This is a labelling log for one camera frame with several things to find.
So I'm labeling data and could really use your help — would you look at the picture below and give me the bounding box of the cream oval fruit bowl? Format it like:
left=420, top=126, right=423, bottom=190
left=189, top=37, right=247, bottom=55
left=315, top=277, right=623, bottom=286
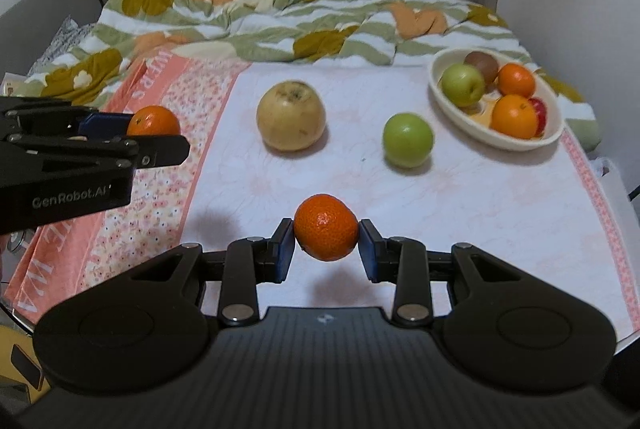
left=430, top=48, right=565, bottom=152

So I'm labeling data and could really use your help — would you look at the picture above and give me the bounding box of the small green apple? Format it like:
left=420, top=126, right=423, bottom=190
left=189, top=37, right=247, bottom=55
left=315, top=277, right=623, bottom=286
left=440, top=63, right=486, bottom=108

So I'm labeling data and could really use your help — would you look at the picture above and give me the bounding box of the small mandarin orange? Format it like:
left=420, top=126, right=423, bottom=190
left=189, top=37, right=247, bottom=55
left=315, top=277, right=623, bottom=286
left=126, top=105, right=181, bottom=137

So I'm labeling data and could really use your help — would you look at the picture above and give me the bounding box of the green striped floral duvet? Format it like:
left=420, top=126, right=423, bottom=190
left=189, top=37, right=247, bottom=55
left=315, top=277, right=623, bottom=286
left=8, top=0, right=602, bottom=153

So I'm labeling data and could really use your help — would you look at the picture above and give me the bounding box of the grey sofa backrest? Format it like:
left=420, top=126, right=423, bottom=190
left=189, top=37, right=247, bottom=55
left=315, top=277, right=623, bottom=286
left=1, top=0, right=102, bottom=75

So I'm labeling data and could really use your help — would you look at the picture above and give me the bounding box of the yellow brown pear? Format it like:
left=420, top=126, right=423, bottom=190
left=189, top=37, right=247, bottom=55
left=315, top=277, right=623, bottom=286
left=256, top=80, right=326, bottom=152

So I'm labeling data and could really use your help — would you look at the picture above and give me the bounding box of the large green apple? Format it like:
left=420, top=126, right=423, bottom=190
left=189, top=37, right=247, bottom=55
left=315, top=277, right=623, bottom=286
left=383, top=113, right=435, bottom=169

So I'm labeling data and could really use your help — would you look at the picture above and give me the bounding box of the grey patterned pillow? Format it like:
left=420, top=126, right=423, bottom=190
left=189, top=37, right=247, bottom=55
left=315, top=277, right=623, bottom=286
left=27, top=15, right=94, bottom=76

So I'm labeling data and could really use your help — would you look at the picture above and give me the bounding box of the large orange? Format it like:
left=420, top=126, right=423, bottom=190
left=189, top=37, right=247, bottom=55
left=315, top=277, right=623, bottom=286
left=489, top=94, right=538, bottom=140

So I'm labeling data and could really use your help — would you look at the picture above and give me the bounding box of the small red cherry tomato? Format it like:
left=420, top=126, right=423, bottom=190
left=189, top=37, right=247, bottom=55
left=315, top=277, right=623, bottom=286
left=529, top=98, right=548, bottom=137

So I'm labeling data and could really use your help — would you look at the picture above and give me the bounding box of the brown kiwi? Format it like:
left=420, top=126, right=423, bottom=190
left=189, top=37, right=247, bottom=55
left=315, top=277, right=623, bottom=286
left=463, top=50, right=500, bottom=87

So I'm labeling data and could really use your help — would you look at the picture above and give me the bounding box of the orange in bowl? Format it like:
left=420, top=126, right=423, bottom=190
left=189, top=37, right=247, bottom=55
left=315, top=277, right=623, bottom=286
left=497, top=63, right=536, bottom=98

